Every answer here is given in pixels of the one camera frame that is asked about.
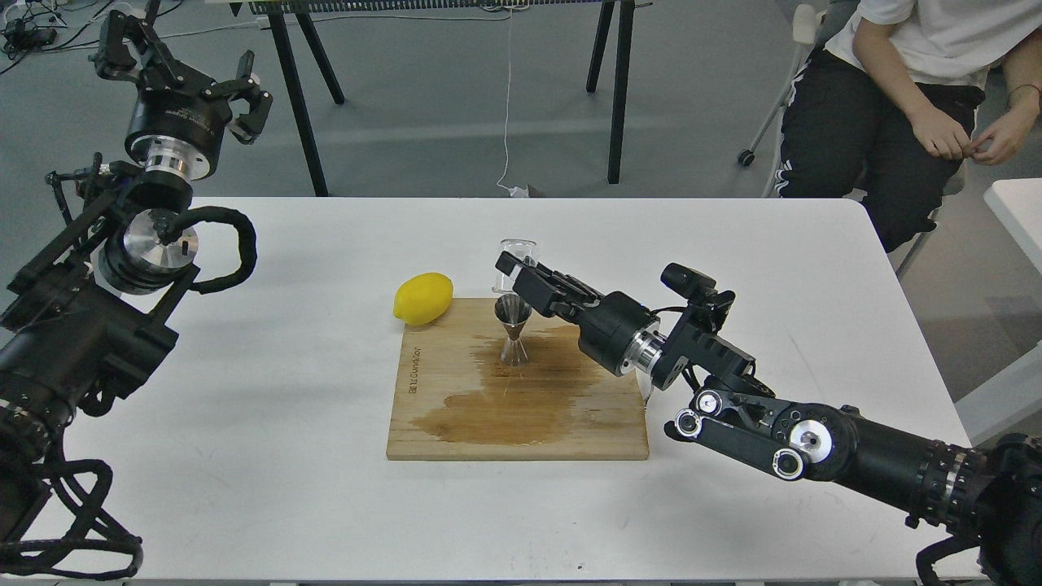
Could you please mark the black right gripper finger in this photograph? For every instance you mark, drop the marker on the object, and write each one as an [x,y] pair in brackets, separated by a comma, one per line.
[554,294]
[523,268]

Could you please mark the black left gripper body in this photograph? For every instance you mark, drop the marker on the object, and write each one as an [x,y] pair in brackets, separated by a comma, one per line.
[190,121]

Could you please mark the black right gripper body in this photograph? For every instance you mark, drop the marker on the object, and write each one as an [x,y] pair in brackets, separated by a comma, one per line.
[618,333]

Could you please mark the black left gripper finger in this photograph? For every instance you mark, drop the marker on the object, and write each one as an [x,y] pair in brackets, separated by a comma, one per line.
[249,125]
[130,50]

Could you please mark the clear glass measuring cup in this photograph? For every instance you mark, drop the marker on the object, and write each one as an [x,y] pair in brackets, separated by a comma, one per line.
[525,252]

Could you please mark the steel double jigger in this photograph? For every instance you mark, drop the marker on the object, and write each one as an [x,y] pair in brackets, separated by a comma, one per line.
[513,312]

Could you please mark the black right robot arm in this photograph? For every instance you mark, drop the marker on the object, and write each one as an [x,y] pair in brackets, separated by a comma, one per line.
[987,499]

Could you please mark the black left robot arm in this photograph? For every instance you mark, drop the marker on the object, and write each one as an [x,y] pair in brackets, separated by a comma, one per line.
[91,308]

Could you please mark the person right hand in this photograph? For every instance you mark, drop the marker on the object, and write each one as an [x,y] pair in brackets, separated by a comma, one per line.
[939,133]

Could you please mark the person left hand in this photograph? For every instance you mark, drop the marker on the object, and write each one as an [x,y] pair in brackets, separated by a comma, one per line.
[1002,139]

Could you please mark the yellow lemon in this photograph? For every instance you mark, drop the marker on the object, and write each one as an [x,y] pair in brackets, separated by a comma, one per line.
[423,299]

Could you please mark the black leg table background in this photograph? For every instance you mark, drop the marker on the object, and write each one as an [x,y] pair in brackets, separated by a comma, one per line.
[467,97]

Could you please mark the wooden cutting board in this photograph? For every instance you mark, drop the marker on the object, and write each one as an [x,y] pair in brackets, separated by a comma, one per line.
[455,400]

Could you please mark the seated person white shirt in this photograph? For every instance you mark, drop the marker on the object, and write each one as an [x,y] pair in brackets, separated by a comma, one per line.
[972,60]

